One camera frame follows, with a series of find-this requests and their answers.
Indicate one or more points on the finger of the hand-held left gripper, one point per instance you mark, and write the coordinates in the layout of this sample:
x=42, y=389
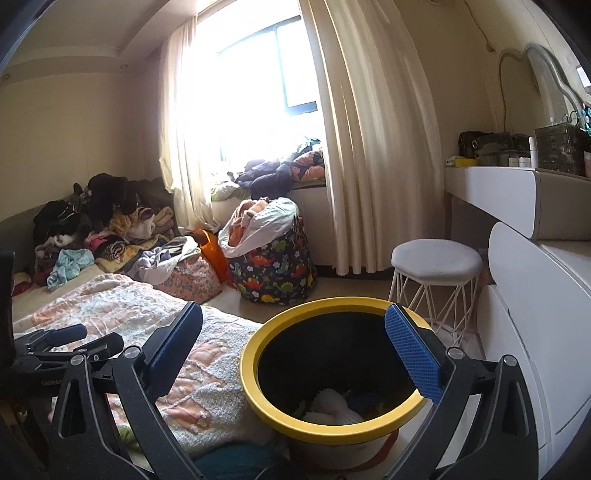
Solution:
x=97, y=350
x=51, y=340

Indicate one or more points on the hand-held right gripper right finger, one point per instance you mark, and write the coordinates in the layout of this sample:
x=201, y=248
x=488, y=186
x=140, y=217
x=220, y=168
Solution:
x=411, y=355

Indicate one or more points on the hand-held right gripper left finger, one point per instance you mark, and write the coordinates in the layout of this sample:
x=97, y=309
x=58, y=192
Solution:
x=168, y=355

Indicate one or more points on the yellow rimmed black trash bin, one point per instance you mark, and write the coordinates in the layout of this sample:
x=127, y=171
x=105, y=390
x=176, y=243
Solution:
x=249, y=369

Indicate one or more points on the white foam net green band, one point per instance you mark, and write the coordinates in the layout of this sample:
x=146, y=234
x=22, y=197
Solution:
x=332, y=416

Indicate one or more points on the red white cloth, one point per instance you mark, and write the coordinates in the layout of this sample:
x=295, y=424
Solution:
x=22, y=284

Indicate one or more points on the pink white tufted blanket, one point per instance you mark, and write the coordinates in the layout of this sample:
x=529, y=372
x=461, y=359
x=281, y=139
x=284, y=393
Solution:
x=217, y=369

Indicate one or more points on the grey padded headboard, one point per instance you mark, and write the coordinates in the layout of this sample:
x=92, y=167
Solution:
x=16, y=240

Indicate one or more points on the light blue garment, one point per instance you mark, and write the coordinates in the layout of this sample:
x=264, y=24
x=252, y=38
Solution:
x=69, y=267

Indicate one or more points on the pink floral bag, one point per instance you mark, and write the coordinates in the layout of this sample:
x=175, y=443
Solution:
x=196, y=281

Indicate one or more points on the green fluffy cloth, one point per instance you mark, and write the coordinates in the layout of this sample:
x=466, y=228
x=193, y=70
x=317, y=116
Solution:
x=129, y=438

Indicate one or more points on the white purple garment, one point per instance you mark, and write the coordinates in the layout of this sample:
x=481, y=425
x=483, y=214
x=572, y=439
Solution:
x=157, y=261

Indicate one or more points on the orange bag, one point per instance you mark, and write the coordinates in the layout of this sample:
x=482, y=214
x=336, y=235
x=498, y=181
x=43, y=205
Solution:
x=212, y=254

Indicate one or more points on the pile of mixed clothes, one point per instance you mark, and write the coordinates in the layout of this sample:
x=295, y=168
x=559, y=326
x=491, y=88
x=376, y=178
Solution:
x=138, y=230

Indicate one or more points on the person's teal trouser leg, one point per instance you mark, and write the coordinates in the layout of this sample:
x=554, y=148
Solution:
x=240, y=466

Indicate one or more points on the dinosaur print laundry basket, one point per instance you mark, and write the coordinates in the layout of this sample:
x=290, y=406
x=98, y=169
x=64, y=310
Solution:
x=272, y=272

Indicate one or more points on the white drawer cabinet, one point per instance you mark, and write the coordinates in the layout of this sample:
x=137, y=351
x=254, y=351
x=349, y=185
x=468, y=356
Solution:
x=540, y=300

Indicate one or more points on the black clothes heap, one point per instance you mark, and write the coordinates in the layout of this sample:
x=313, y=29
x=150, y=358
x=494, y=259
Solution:
x=106, y=196

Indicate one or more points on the orange pink cloth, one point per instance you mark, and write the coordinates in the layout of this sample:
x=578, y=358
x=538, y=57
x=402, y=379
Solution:
x=244, y=214

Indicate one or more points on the green white cloth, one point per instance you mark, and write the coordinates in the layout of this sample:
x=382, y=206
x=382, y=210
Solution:
x=226, y=191

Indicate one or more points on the white vanity desk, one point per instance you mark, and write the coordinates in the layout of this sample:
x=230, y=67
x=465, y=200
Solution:
x=498, y=194

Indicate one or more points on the yellow box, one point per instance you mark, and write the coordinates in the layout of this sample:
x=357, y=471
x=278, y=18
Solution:
x=464, y=162

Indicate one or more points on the cream sheer curtain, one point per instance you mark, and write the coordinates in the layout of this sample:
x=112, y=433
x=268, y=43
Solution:
x=184, y=147

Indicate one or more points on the cream pleated curtain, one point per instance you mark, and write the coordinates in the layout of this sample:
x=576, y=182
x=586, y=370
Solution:
x=378, y=147

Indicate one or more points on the dark quilted clothes heap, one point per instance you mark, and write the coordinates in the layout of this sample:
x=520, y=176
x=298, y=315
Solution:
x=277, y=173

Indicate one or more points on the small white jars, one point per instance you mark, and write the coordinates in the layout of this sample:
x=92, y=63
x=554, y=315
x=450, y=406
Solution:
x=519, y=162

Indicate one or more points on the black bag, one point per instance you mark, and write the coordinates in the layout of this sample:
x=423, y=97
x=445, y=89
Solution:
x=489, y=147

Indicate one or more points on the white bottle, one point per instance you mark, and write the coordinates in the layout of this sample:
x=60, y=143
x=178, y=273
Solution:
x=533, y=152

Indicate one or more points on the clear organizer box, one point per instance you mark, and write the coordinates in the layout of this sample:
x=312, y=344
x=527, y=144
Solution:
x=558, y=150

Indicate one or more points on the pink bottle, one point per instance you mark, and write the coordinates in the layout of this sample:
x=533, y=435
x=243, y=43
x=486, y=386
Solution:
x=588, y=164

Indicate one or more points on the window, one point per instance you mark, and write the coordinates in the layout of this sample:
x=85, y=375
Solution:
x=295, y=69

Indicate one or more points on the wavy frame mirror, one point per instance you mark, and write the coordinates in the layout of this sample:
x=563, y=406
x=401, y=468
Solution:
x=545, y=78

